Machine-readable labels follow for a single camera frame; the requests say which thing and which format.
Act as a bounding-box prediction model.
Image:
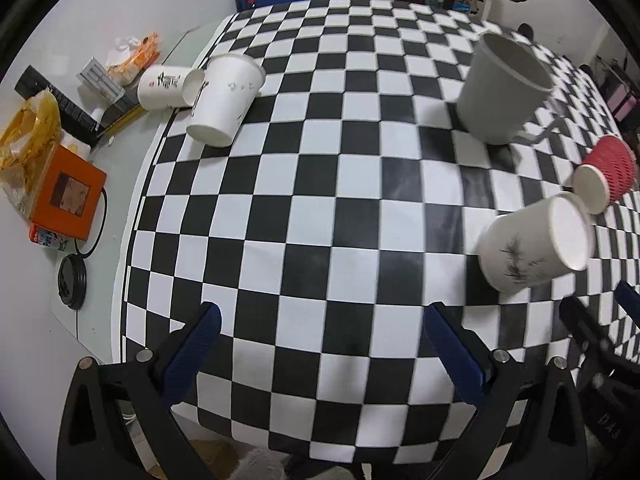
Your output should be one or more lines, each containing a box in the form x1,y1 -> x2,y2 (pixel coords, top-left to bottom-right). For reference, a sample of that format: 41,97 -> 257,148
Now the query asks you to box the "grey plastic block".
76,58 -> 126,106

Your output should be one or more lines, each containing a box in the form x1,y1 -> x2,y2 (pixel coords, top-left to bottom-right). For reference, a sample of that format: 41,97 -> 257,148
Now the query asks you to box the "white paper cup black print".
186,53 -> 266,148

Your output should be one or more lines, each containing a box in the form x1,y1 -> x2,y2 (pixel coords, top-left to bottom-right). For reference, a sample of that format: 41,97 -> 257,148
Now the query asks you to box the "red ribbed paper cup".
572,135 -> 638,216

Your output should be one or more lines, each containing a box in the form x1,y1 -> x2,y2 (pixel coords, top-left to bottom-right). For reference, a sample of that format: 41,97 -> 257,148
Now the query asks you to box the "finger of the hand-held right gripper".
615,280 -> 640,328
559,299 -> 621,361

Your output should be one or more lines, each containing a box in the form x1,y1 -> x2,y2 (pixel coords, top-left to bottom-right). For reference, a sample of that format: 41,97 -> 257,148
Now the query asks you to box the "yellow pencil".
96,106 -> 142,139

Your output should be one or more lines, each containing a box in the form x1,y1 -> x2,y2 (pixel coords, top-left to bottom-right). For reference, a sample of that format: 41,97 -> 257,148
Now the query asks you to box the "orange box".
28,145 -> 108,241

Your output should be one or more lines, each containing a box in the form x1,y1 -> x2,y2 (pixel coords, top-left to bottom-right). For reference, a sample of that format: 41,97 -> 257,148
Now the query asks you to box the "black cable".
70,187 -> 109,346

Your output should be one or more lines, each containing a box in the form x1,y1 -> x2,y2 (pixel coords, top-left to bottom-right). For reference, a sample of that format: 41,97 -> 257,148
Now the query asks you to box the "long black box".
14,65 -> 101,147

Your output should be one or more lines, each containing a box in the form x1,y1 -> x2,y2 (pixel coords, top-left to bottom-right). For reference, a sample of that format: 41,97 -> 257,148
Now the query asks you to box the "black white checkered tablecloth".
120,0 -> 640,466

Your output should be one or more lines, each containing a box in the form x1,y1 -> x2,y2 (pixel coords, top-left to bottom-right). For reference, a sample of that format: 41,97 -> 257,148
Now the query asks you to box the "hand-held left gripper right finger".
423,302 -> 589,480

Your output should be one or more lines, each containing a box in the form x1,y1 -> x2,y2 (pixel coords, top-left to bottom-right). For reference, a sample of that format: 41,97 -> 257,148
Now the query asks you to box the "white paper cup red print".
137,65 -> 206,111

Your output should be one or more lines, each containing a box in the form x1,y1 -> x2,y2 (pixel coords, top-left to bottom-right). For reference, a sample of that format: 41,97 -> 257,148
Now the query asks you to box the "pink case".
607,80 -> 640,122

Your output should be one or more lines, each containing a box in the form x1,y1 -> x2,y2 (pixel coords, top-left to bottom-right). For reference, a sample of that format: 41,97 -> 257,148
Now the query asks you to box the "white bamboo print paper cup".
477,192 -> 596,295

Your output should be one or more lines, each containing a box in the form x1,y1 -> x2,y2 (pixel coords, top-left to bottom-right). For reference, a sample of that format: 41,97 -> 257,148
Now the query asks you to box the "black cup lid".
56,254 -> 87,310

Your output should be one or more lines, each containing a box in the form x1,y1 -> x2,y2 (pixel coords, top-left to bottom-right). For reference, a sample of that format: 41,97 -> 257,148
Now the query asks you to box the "yellow plastic bag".
0,89 -> 63,221

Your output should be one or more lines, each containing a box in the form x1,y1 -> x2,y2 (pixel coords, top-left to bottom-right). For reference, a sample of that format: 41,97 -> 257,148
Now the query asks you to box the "small drink can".
28,224 -> 69,252

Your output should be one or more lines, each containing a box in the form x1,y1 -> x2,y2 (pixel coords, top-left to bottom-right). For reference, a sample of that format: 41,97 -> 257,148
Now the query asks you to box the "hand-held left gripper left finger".
57,301 -> 222,480

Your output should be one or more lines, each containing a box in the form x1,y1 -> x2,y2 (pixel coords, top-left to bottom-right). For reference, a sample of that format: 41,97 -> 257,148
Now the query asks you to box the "orange snack packet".
106,33 -> 162,86

